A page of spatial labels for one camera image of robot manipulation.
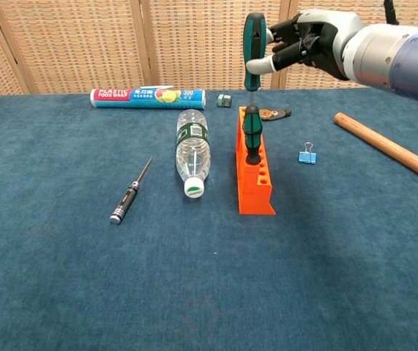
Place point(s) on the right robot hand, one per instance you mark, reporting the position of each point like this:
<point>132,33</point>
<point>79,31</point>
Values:
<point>322,40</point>

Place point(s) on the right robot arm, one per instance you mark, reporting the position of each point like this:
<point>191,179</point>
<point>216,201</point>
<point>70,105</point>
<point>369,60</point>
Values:
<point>395,58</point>

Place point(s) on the orange screwdriver holder block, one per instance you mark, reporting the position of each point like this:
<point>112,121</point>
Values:
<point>254,190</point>

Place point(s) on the orange black correction tape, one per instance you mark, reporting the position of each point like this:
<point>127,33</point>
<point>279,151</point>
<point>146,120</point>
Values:
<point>276,115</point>

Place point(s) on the blue binder clip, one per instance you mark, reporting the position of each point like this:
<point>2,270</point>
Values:
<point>306,157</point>

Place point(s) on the wooden rod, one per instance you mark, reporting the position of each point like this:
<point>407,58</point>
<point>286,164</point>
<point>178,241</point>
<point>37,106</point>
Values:
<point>388,146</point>

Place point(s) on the clear plastic water bottle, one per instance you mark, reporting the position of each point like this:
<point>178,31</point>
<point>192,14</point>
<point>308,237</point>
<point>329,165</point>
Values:
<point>192,153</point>

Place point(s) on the plastic food wrap box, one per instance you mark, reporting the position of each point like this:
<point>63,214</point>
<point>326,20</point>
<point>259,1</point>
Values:
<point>121,98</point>

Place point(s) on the woven folding screen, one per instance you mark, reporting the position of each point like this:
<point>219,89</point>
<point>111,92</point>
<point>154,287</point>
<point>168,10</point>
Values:
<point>84,44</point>

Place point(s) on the black precision screwdriver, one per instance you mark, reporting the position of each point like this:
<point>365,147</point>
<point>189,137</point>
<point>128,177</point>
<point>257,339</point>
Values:
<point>124,203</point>

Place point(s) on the blue carpet table cover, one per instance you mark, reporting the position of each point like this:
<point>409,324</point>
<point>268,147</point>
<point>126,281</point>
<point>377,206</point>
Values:
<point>84,274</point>

